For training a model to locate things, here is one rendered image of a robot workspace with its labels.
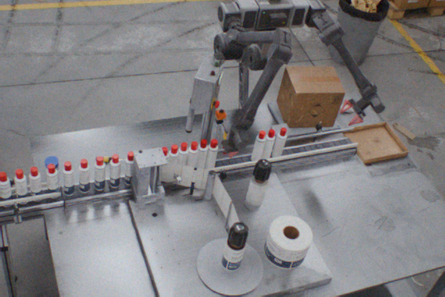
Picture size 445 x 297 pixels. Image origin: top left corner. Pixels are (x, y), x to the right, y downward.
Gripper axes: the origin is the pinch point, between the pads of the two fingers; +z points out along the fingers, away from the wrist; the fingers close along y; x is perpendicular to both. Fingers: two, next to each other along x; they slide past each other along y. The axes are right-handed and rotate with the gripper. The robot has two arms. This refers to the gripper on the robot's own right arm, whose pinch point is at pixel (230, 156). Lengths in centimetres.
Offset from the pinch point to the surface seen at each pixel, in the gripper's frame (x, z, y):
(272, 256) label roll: -56, 9, 1
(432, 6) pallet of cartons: 238, 88, 339
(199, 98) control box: 8.2, -34.5, -17.7
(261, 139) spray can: 5.0, -3.1, 19.1
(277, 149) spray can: 4.3, 6.3, 30.2
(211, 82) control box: 5.8, -45.5, -14.2
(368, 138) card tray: 11, 19, 97
